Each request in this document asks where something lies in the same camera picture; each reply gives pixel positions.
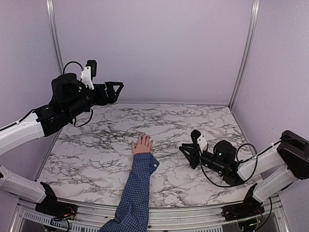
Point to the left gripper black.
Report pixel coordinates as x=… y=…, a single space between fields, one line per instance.
x=112 y=97

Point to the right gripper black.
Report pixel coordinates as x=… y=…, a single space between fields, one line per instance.
x=192 y=158

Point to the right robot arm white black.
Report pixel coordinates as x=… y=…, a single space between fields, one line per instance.
x=289 y=155

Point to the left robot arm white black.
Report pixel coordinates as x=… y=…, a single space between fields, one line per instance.
x=70 y=98

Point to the blue checked shirt forearm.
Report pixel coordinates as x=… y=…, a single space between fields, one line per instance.
x=132 y=213

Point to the person's bare hand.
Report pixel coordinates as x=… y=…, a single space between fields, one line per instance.
x=143 y=145

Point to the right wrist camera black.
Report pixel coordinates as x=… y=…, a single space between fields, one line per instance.
x=199 y=139

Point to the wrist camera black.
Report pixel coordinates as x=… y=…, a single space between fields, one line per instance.
x=88 y=73
x=199 y=139

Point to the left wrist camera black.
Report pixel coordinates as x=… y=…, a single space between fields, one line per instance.
x=88 y=73

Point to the aluminium front frame rail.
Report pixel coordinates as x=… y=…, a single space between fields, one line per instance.
x=90 y=217

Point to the left aluminium corner post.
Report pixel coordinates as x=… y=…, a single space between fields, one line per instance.
x=54 y=35

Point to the aluminium corner post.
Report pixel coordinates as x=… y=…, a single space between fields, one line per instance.
x=54 y=35
x=246 y=53

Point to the right aluminium corner post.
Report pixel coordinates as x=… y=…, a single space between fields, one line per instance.
x=246 y=53

